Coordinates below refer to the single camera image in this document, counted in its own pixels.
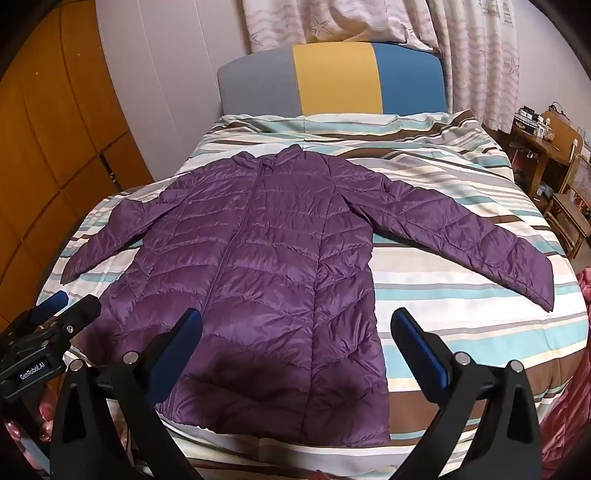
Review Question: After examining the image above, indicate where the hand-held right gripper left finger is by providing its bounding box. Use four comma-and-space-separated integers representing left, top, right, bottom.
48, 308, 204, 480

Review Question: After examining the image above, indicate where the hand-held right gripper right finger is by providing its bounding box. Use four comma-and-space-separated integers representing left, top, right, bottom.
390, 308, 543, 480

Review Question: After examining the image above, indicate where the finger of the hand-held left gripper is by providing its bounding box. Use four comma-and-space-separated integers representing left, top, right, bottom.
9, 291, 69, 330
46, 295, 102, 344

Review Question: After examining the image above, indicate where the purple down jacket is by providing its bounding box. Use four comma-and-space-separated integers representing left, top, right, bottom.
60, 144, 555, 448

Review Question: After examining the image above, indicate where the striped blanket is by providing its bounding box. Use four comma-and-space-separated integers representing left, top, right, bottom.
39, 110, 583, 480

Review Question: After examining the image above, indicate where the pink patterned cloth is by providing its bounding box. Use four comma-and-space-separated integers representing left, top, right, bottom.
2, 399, 54, 446

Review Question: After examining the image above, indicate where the wooden wardrobe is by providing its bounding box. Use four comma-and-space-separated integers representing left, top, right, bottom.
0, 4, 155, 328

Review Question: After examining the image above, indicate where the wooden chair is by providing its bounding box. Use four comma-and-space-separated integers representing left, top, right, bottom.
545, 154, 591, 260

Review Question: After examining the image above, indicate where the black white box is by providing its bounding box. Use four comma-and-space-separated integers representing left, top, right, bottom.
512, 107, 544, 136

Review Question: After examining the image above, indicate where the wooden desk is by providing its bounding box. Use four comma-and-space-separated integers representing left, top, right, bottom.
508, 108, 591, 197

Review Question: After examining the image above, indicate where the grey yellow blue headboard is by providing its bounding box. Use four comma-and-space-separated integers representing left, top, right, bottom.
217, 42, 448, 116

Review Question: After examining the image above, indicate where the patterned curtain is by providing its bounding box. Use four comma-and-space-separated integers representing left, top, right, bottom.
411, 0, 520, 134

